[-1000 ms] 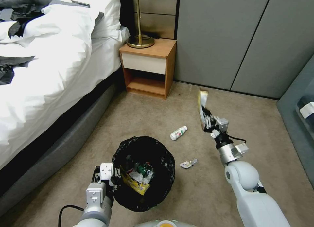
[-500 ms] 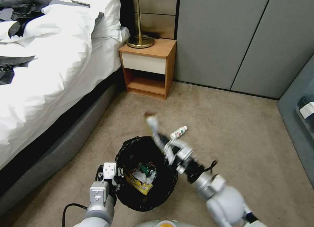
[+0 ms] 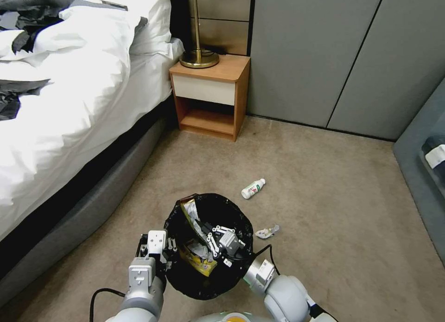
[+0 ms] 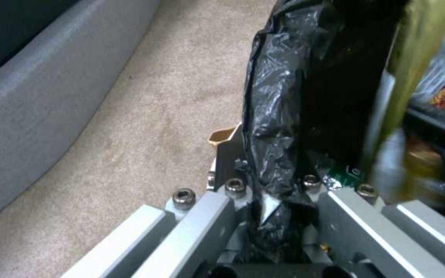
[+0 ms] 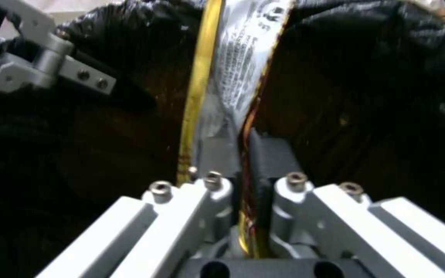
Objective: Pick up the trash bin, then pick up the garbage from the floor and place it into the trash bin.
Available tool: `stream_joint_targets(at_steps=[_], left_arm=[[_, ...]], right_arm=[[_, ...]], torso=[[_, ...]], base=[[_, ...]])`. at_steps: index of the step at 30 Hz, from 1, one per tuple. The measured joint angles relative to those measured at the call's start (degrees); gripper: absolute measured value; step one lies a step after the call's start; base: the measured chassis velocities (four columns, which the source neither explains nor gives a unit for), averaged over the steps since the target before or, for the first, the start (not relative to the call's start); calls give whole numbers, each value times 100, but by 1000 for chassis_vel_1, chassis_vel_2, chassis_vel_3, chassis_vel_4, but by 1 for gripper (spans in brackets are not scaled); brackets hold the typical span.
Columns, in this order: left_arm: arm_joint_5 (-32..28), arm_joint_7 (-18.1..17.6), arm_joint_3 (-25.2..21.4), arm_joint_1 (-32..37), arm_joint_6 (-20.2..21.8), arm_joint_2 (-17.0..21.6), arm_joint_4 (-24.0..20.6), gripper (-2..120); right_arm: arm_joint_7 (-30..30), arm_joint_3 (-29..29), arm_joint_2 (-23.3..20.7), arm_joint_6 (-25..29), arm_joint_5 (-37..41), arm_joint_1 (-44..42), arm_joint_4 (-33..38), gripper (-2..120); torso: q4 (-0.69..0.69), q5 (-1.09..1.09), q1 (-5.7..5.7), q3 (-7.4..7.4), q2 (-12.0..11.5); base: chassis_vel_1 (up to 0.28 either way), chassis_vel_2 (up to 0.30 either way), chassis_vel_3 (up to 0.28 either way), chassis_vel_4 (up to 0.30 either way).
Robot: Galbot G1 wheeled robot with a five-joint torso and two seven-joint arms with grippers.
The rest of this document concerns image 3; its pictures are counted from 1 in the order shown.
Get white folded cloth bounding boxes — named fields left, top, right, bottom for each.
left=425, top=146, right=445, bottom=170

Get white plastic drink bottle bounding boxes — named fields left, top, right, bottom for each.
left=241, top=177, right=267, bottom=200

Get white pillow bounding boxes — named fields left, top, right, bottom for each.
left=130, top=0, right=185, bottom=57

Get grey panelled wardrobe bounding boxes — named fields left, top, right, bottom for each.
left=245, top=0, right=445, bottom=142

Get black trash bin with bag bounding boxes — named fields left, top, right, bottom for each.
left=163, top=193, right=255, bottom=300

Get white duvet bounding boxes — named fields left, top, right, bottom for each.
left=0, top=0, right=174, bottom=240

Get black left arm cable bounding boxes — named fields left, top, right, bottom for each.
left=89, top=288, right=127, bottom=322

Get crumpled white paper wrapper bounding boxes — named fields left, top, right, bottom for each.
left=254, top=223, right=282, bottom=240

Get white robot front shell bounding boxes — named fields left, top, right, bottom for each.
left=187, top=310, right=269, bottom=322

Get grey upholstered bed frame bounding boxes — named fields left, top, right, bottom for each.
left=0, top=116, right=175, bottom=296

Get brass table lamp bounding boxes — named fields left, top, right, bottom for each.
left=159, top=0, right=229, bottom=68

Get wooden headboard wall panel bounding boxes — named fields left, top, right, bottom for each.
left=170, top=0, right=256, bottom=57

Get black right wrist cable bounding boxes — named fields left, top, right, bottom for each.
left=248, top=244, right=281, bottom=276

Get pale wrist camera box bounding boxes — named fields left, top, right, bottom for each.
left=147, top=229, right=168, bottom=257
left=218, top=231, right=241, bottom=254

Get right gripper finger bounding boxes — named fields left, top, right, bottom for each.
left=208, top=224, right=252, bottom=249
left=200, top=223, right=231, bottom=267

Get yellow crumpled snack bag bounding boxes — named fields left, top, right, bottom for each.
left=180, top=239, right=218, bottom=278

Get dark blue cushion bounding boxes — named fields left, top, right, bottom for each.
left=421, top=134, right=445, bottom=188

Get wooden nightstand with white drawer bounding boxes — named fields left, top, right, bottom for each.
left=169, top=54, right=252, bottom=142

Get yellow white snack wrapper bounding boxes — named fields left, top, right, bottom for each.
left=178, top=196, right=210, bottom=240

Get black crumpled garment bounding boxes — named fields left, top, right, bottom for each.
left=0, top=4, right=66, bottom=55
left=0, top=77, right=53, bottom=122

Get blue grey sofa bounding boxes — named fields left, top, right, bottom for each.
left=392, top=88, right=445, bottom=257

